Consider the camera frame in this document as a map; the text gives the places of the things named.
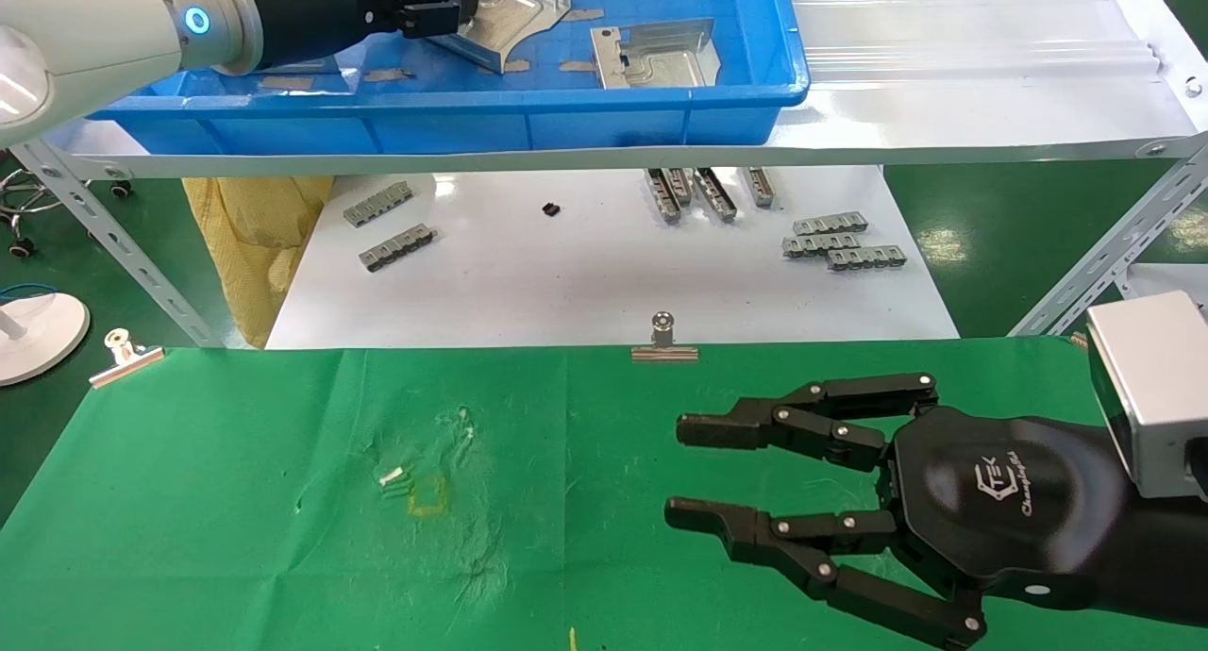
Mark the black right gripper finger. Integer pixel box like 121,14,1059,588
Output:
676,373,941,474
664,496,988,650

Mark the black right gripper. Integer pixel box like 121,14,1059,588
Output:
878,406,1140,616

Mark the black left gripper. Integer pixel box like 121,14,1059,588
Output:
241,0,478,73

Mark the silver binder clip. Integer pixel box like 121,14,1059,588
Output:
630,311,700,363
89,328,166,389

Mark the blue plastic bin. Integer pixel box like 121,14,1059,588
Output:
90,0,811,157

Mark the perforated steel shelf brace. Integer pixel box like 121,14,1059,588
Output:
1008,137,1208,339
14,142,225,348

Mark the yellow woven bag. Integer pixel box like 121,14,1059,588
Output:
182,175,335,349

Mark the green table cloth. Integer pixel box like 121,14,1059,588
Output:
0,338,1208,651

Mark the white metal shelf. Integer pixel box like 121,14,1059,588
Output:
9,0,1208,180

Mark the chrome stool base with casters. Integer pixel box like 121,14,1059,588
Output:
0,160,133,260

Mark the translucent corrugated plastic sheet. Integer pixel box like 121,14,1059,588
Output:
783,0,1164,84

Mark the round white stand base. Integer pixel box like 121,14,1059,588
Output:
0,291,92,388

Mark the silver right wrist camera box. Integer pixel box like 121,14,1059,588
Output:
1085,291,1208,501

